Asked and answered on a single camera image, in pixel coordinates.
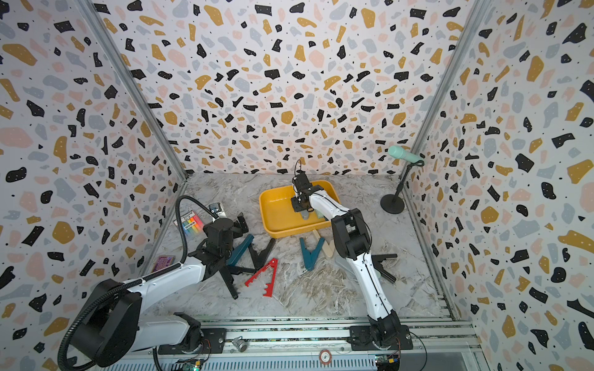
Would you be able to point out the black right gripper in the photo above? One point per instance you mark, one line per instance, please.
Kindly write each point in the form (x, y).
(296, 205)

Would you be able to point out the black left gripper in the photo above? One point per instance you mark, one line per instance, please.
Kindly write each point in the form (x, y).
(238, 227)

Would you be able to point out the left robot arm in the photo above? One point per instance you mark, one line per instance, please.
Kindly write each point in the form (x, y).
(111, 323)

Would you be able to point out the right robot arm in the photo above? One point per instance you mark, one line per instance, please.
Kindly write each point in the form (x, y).
(352, 240)

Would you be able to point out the teal open pliers left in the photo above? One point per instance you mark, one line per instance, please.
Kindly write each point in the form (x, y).
(240, 250)

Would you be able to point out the teal open pliers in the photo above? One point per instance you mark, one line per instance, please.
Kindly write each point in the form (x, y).
(310, 256)
(240, 250)

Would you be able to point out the black open pliers lower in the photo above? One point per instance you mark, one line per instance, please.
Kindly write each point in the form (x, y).
(228, 273)

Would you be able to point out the yellow plastic storage box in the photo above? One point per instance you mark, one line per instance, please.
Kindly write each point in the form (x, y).
(281, 220)

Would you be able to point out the cream open pruning pliers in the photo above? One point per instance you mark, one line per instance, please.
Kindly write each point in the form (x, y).
(327, 246)

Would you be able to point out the red open pruning pliers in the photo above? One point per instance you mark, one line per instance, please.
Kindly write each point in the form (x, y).
(265, 278)

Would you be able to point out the teal open pliers centre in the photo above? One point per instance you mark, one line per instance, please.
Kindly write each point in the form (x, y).
(310, 256)

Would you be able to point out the coloured marker pack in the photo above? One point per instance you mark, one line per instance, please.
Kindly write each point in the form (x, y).
(192, 224)

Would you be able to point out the small pink card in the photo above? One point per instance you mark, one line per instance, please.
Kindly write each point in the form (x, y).
(163, 261)

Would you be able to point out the black microphone stand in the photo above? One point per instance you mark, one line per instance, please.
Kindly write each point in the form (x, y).
(393, 203)

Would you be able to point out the silver round knob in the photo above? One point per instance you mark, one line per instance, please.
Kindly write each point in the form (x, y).
(240, 344)

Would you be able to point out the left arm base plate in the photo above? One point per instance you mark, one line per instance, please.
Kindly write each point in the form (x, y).
(198, 342)

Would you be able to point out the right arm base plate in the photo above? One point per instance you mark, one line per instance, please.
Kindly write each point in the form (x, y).
(371, 338)

